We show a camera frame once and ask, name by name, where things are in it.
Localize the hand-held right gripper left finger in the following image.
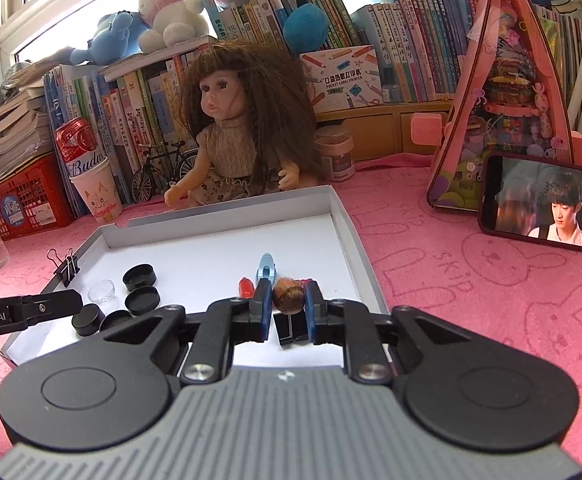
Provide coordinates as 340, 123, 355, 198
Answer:
102, 279, 274, 386

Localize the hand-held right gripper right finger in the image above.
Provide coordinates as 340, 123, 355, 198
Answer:
303, 280, 476, 386

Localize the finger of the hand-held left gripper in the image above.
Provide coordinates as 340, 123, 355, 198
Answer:
12, 289, 84, 332

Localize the brown walnut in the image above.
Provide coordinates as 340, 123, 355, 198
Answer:
272, 277, 306, 313

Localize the large black binder clip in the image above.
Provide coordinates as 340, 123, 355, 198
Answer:
273, 310, 314, 350

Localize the blue hair clip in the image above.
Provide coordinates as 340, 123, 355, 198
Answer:
253, 252, 278, 286

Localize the clear plastic dome lid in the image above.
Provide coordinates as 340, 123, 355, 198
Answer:
88, 280, 117, 305

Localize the small black round lid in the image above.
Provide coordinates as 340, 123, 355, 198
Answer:
100, 310, 134, 333

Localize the white cardboard box tray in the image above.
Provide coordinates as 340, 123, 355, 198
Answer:
0, 185, 389, 368

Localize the large black round lid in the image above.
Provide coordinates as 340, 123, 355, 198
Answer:
124, 287, 161, 316

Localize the small black binder clip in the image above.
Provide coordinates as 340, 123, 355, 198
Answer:
47, 247, 81, 288

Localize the red plastic crate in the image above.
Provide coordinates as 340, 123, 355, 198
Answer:
0, 152, 77, 241

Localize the white cat-print paper cup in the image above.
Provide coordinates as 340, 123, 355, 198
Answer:
68, 156, 123, 226

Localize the small beige-lidded jar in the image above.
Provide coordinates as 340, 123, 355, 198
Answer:
313, 125, 357, 183

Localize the black miniature bicycle model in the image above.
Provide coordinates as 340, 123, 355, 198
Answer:
130, 140, 201, 206

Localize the pink bunny-print towel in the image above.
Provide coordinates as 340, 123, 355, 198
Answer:
0, 152, 582, 466

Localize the brown-haired doll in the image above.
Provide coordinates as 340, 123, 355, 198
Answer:
163, 42, 322, 211

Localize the red beer can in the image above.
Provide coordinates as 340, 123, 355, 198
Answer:
54, 116, 103, 177

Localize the pile of flat books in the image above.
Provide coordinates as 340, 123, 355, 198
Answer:
0, 60, 57, 188

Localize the wooden drawer box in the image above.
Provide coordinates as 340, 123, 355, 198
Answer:
316, 99, 456, 166

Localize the white pencil-print box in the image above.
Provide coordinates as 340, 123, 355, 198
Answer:
298, 45, 384, 115

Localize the black smartphone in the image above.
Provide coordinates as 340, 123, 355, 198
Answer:
477, 150, 582, 254

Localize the pink triangular toy house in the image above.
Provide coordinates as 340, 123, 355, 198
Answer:
411, 0, 582, 213

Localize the row of upright books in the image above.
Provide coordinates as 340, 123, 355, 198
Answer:
44, 0, 492, 216

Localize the blue round-footed plush toy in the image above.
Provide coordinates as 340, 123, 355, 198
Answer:
231, 0, 337, 55

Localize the blue elephant plush toy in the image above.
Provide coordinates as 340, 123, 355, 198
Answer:
68, 9, 164, 67

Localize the pink and white plush toy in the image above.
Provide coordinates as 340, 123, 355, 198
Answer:
134, 0, 212, 53

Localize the row of thin picture books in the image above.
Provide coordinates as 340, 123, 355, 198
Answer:
536, 7, 582, 126

